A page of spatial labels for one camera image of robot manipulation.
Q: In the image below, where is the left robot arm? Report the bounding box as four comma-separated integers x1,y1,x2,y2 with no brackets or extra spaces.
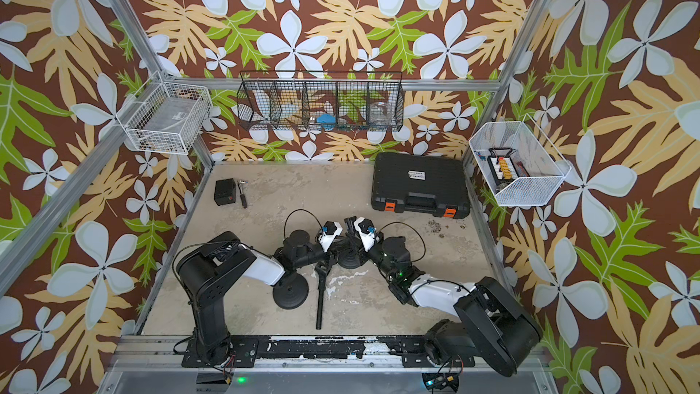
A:
174,222,342,370

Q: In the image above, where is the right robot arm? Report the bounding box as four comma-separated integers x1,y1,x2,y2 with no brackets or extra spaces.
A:
345,217,543,377

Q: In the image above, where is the screw bit box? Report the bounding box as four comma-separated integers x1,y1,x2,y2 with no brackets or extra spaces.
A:
487,148,530,187

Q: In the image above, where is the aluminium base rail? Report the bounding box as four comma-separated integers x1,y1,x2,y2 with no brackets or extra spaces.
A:
98,336,558,393

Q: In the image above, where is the small ratchet screwdriver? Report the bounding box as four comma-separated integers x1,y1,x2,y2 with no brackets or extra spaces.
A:
236,180,248,209

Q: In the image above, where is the black wire basket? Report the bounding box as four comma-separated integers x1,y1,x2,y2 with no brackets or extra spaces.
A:
233,70,405,131

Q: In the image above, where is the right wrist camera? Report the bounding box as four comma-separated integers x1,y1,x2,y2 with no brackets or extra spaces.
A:
353,217,377,252

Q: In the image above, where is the blue object in basket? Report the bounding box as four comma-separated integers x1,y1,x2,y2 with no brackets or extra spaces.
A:
316,113,337,127

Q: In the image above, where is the white wire basket left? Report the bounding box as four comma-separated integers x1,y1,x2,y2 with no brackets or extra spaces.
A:
120,72,213,155

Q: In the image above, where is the black round stand base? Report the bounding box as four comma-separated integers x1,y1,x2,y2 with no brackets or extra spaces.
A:
337,246,368,270

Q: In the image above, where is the black plastic tool case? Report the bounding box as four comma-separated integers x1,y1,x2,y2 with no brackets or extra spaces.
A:
370,152,471,220

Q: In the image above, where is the white mesh basket right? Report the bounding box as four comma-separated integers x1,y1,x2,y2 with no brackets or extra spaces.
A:
470,116,572,208

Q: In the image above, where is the small black box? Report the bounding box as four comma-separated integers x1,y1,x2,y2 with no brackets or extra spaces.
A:
213,178,237,206

